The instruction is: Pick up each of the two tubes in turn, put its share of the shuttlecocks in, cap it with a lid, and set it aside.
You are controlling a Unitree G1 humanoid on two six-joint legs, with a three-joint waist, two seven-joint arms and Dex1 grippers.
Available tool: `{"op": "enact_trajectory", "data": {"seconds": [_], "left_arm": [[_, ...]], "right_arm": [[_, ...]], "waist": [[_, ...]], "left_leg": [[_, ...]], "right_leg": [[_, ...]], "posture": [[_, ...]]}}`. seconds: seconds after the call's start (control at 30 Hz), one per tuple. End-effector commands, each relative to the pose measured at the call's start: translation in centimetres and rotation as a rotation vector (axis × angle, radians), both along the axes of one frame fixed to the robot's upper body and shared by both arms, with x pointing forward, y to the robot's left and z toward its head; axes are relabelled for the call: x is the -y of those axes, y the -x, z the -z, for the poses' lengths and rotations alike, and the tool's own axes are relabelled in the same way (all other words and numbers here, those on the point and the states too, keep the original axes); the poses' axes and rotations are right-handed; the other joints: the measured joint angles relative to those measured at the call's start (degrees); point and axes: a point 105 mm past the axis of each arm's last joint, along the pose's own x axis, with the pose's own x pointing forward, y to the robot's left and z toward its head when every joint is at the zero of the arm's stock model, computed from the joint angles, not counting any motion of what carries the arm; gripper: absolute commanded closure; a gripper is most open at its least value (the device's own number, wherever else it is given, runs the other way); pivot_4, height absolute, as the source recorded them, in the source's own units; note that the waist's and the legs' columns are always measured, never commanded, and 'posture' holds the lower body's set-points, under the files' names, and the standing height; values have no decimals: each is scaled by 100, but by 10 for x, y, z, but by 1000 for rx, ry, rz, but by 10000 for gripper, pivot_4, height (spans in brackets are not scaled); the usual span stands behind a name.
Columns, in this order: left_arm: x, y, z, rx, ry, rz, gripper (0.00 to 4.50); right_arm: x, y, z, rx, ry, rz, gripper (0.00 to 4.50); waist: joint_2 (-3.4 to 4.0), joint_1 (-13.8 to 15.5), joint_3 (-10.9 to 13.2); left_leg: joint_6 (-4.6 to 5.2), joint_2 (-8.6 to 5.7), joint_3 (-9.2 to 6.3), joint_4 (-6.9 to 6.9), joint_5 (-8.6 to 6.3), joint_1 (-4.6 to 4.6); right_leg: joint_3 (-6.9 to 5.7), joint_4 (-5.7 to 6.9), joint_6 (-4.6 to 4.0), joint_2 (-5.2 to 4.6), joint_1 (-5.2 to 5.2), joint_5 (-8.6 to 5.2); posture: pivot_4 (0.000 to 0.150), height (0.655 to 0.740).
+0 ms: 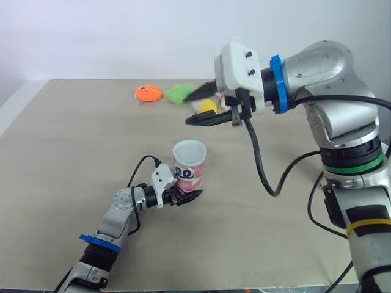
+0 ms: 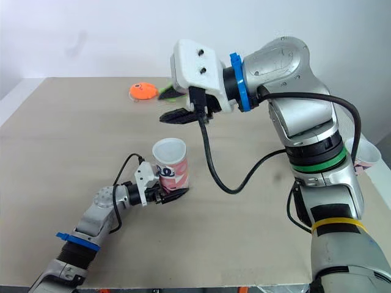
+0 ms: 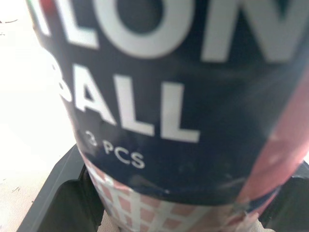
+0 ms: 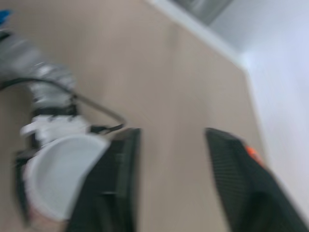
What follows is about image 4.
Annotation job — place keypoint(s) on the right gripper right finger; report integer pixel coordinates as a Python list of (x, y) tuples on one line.
[(243, 193)]

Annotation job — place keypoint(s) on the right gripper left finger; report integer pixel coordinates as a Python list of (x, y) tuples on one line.
[(108, 188)]

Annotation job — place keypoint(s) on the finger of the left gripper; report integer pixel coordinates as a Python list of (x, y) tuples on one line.
[(20, 186)]

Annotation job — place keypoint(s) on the white round lid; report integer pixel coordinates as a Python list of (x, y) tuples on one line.
[(62, 174)]

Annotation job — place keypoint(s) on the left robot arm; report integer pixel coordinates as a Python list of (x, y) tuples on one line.
[(48, 79)]

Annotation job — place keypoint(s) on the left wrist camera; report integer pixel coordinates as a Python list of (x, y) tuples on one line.
[(55, 126)]

